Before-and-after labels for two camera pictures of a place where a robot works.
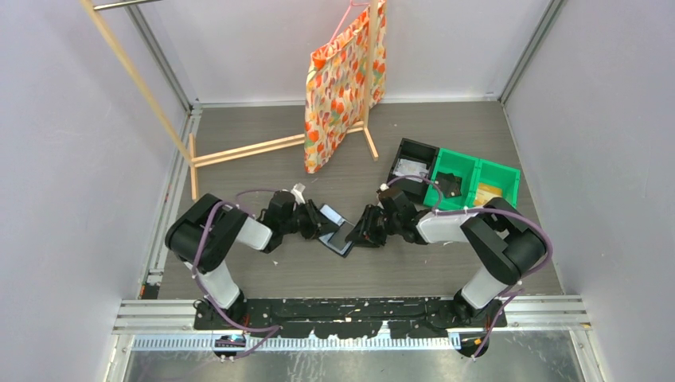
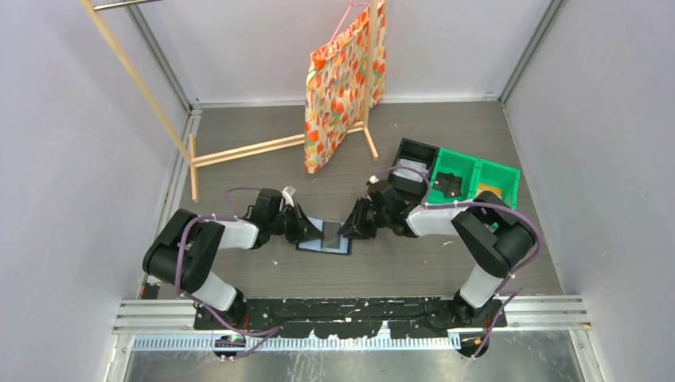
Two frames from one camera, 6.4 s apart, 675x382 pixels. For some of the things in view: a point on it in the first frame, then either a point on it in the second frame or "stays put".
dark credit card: (450, 184) stays put
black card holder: (337, 240) → (315, 245)
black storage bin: (411, 150) stays put
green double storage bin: (473, 171) stays put
